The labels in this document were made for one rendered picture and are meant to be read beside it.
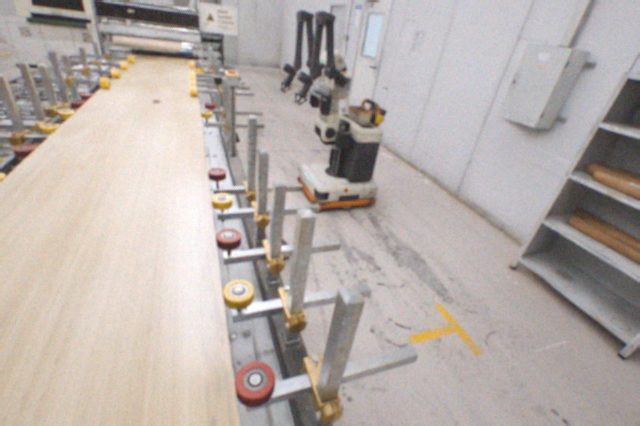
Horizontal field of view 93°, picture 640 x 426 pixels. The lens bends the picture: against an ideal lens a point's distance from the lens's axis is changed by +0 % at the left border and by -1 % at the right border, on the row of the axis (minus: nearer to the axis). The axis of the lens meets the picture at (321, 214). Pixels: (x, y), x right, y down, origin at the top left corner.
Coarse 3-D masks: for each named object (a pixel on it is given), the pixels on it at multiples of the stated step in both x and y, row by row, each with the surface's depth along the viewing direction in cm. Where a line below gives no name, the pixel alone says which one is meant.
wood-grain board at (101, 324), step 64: (128, 64) 339; (64, 128) 160; (128, 128) 172; (192, 128) 186; (0, 192) 105; (64, 192) 110; (128, 192) 115; (192, 192) 122; (0, 256) 80; (64, 256) 84; (128, 256) 87; (192, 256) 90; (0, 320) 65; (64, 320) 67; (128, 320) 70; (192, 320) 72; (0, 384) 55; (64, 384) 56; (128, 384) 58; (192, 384) 60
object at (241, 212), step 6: (300, 204) 136; (306, 204) 137; (312, 204) 138; (318, 204) 138; (228, 210) 124; (234, 210) 125; (240, 210) 126; (246, 210) 126; (252, 210) 127; (270, 210) 129; (288, 210) 132; (294, 210) 133; (312, 210) 137; (318, 210) 138; (222, 216) 122; (228, 216) 123; (234, 216) 125; (240, 216) 126; (246, 216) 127; (252, 216) 128
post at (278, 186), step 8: (272, 184) 93; (280, 184) 91; (272, 192) 94; (280, 192) 92; (272, 200) 95; (280, 200) 93; (272, 208) 96; (280, 208) 95; (272, 216) 97; (280, 216) 97; (272, 224) 98; (280, 224) 98; (272, 232) 99; (280, 232) 100; (272, 240) 101; (280, 240) 102; (272, 248) 102; (280, 248) 104; (272, 256) 104; (280, 256) 106; (272, 280) 110
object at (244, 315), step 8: (360, 288) 99; (368, 288) 99; (304, 296) 93; (312, 296) 93; (320, 296) 93; (328, 296) 94; (336, 296) 94; (368, 296) 100; (256, 304) 88; (264, 304) 88; (272, 304) 88; (280, 304) 89; (304, 304) 91; (312, 304) 92; (320, 304) 94; (328, 304) 95; (232, 312) 84; (240, 312) 85; (248, 312) 85; (256, 312) 86; (264, 312) 87; (272, 312) 88; (280, 312) 89; (232, 320) 84; (240, 320) 85
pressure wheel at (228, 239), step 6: (228, 228) 103; (216, 234) 100; (222, 234) 101; (228, 234) 100; (234, 234) 102; (240, 234) 102; (216, 240) 99; (222, 240) 98; (228, 240) 98; (234, 240) 98; (240, 240) 101; (222, 246) 98; (228, 246) 98; (234, 246) 99; (228, 252) 104
